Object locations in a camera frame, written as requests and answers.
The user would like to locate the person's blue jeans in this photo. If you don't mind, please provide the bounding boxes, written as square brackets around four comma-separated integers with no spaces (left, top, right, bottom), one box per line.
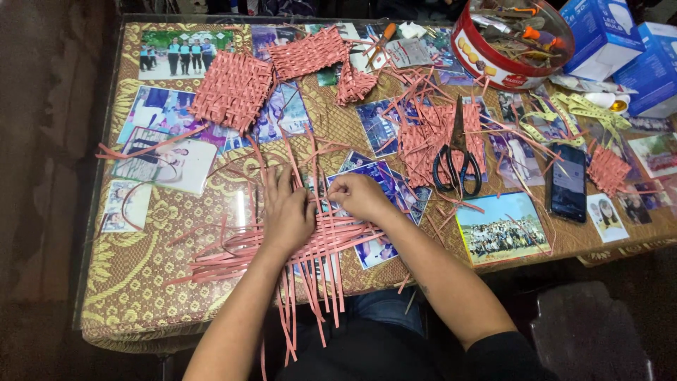
[343,287,427,339]

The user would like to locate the person's black shirt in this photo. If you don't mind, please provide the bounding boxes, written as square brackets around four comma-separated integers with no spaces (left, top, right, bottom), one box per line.
[274,316,561,381]

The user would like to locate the large square pink woven mat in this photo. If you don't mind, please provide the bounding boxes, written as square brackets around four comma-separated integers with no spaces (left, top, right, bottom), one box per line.
[189,50,274,136]

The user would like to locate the person's left hand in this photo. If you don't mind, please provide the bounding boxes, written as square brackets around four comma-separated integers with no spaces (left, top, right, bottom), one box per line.
[262,164,318,255]

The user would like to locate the gold patterned tablecloth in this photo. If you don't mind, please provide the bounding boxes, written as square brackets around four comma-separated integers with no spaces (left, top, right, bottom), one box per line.
[78,20,677,354]

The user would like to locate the dark stool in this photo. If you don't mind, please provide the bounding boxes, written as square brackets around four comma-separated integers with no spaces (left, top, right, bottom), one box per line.
[530,280,655,381]

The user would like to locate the spread of printed photographs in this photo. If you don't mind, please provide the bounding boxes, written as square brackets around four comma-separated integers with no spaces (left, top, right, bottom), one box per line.
[99,21,677,272]

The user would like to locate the small folded pink woven piece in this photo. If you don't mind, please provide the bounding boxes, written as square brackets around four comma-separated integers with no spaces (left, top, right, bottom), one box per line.
[335,60,379,107]

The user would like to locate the unfinished pink strip weave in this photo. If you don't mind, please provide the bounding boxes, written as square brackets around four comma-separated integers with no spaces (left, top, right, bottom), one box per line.
[164,127,388,367]

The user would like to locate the white light bulb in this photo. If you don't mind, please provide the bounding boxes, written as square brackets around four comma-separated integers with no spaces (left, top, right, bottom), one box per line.
[583,92,632,115]

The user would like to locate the yellow measuring tape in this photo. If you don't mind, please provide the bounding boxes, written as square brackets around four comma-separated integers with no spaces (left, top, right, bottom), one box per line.
[519,90,634,149]

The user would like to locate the white printed plastic sachet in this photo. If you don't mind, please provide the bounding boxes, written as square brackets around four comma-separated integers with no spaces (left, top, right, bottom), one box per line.
[385,37,433,69]

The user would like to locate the blue bulb box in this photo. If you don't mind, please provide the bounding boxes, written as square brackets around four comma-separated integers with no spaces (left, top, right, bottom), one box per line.
[612,22,677,119]
[559,0,646,81]

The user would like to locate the small pink woven patch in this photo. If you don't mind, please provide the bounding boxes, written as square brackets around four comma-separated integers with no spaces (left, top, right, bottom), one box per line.
[586,145,634,198]

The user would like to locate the red round tin with tools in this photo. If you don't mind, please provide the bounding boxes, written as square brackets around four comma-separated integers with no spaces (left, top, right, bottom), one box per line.
[451,0,576,92]

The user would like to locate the orange handled pliers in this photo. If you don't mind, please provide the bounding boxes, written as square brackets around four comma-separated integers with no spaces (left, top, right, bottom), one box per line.
[364,22,398,70]

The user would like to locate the heap of loose pink strips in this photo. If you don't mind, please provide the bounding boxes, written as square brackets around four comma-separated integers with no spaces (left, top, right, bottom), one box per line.
[370,63,567,234]

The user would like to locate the frayed pink woven mat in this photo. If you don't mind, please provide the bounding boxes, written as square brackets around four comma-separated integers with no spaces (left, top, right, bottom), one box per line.
[396,102,488,187]

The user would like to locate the oblong pink woven mat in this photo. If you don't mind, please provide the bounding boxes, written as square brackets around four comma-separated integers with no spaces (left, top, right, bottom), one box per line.
[267,28,351,81]

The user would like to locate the black smartphone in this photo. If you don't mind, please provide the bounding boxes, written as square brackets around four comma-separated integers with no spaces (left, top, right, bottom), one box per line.
[544,143,588,224]

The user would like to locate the person's right hand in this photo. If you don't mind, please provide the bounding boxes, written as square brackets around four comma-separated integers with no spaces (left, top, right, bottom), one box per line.
[326,173,397,223]

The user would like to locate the crumpled white tissue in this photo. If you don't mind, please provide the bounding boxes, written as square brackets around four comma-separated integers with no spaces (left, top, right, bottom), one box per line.
[398,20,428,40]

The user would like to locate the black handled scissors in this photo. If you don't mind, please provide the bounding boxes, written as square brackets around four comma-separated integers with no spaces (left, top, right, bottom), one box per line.
[432,94,483,197]

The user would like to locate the clear plastic wrapper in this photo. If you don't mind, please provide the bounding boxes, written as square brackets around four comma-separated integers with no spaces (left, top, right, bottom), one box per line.
[548,72,639,96]

